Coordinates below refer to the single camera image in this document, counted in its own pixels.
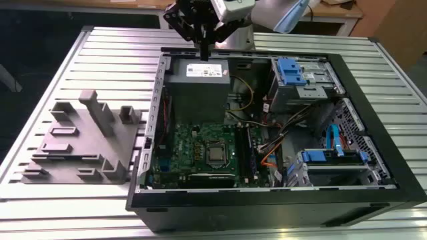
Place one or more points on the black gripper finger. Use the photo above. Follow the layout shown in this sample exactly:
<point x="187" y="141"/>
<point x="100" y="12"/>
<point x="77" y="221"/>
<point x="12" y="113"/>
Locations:
<point x="227" y="31"/>
<point x="181" y="27"/>

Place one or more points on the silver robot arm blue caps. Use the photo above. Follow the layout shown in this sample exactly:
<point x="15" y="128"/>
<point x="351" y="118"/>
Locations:
<point x="234" y="40"/>

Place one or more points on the blue disk carrier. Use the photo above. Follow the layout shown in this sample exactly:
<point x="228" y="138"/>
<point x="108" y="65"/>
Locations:
<point x="315" y="156"/>
<point x="290" y="72"/>

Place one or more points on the grey power supply unit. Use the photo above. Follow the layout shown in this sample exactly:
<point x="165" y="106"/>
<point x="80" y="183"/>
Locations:
<point x="196" y="100"/>

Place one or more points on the metal drive cage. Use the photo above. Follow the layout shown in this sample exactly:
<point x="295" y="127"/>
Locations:
<point x="316" y="92"/>
<point x="336" y="170"/>

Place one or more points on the black CPU socket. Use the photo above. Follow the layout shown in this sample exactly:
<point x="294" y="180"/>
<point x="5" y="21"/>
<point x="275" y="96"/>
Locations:
<point x="216" y="143"/>

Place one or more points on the green motherboard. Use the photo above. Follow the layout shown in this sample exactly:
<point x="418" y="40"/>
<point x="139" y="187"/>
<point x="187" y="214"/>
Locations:
<point x="187" y="140"/>

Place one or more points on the silver CPU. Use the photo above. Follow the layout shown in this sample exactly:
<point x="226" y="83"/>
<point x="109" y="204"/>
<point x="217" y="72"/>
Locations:
<point x="216" y="153"/>

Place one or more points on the brown wooden cabinet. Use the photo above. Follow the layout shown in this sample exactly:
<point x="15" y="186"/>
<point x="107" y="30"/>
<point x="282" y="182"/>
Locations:
<point x="400" y="25"/>

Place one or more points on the grey parts rack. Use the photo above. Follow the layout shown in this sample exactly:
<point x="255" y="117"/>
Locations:
<point x="87" y="140"/>

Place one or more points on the grey chair leg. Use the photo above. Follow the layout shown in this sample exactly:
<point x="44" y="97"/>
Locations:
<point x="11" y="80"/>

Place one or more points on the blue motherboard connector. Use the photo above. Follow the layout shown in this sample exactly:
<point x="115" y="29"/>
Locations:
<point x="164" y="166"/>

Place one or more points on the black graphics card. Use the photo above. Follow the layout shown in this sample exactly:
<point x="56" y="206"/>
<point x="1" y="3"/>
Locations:
<point x="207" y="180"/>

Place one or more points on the black PC case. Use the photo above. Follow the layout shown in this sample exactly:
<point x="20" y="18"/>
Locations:
<point x="234" y="210"/>

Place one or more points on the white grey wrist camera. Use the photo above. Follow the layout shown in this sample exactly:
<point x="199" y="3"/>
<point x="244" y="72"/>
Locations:
<point x="234" y="10"/>

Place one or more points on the wooden desk white frame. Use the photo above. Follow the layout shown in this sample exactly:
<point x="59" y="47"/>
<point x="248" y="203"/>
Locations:
<point x="336" y="11"/>

